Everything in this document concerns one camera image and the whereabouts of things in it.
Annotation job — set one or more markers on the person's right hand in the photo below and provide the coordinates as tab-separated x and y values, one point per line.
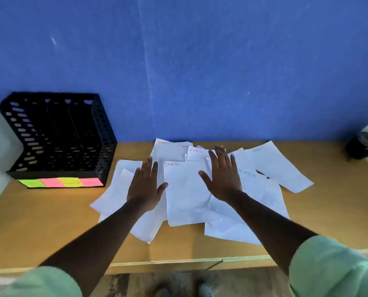
224	179

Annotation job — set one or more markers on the person's left hand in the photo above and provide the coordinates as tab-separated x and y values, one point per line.
143	191

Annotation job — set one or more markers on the person's right middle finger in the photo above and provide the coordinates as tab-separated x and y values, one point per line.
222	159

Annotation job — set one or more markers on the person's left thumb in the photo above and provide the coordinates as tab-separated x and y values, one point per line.
162	188

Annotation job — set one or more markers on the person's left middle finger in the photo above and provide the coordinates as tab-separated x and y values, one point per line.
147	170

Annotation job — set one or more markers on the person's right thumb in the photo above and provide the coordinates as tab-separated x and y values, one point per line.
205	179

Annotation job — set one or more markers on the person's left forearm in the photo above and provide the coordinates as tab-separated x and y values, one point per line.
100	241

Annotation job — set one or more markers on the person's right forearm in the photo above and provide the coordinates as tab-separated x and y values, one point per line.
264	225

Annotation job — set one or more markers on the pile of white paper sheets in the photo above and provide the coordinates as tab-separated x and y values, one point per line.
187	188

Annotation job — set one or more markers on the pink sticky note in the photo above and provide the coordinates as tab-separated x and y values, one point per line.
52	182
92	182

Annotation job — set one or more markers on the yellow-green sticky note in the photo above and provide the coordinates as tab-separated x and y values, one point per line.
71	182

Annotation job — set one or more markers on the black perforated file rack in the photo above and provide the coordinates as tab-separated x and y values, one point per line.
60	136

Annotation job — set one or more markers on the person's left grey shoe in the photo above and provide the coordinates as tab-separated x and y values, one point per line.
163	292

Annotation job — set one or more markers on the person's grey shoe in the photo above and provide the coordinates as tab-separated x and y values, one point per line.
206	290
163	292

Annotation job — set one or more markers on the person's right grey shoe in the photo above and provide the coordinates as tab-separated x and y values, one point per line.
206	290

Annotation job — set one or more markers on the green sticky note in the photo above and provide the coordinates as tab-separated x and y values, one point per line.
31	183

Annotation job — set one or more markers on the black plant pot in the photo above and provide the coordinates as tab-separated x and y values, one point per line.
361	148

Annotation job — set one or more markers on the light green right shirt sleeve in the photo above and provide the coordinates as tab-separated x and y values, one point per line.
332	269

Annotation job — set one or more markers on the light green shirt sleeve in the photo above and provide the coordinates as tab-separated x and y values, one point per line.
332	269
38	283

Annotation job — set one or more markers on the light green left shirt sleeve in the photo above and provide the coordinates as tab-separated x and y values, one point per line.
38	283

